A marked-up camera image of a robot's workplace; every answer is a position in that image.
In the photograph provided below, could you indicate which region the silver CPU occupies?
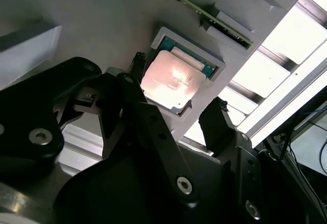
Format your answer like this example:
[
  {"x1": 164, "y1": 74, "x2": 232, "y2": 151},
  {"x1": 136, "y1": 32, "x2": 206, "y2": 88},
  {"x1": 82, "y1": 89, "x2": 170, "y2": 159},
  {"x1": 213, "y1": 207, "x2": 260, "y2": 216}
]
[{"x1": 141, "y1": 36, "x2": 218, "y2": 116}]

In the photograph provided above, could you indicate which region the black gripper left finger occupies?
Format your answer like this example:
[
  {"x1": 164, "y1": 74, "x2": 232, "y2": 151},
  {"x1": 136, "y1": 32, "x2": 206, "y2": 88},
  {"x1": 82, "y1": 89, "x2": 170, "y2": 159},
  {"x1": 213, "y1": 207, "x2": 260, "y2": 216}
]
[{"x1": 0, "y1": 52, "x2": 200, "y2": 206}]

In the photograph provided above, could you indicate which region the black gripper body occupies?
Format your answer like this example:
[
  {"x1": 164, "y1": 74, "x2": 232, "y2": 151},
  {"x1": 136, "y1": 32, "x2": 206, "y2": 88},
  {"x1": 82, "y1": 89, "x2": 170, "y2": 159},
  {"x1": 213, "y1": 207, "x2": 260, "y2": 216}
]
[{"x1": 55, "y1": 131, "x2": 232, "y2": 224}]

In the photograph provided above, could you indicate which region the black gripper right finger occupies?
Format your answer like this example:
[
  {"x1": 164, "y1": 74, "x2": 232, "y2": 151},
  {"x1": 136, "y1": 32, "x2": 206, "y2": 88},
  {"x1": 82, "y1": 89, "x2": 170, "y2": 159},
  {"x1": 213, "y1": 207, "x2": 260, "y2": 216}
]
[{"x1": 199, "y1": 97, "x2": 262, "y2": 224}]

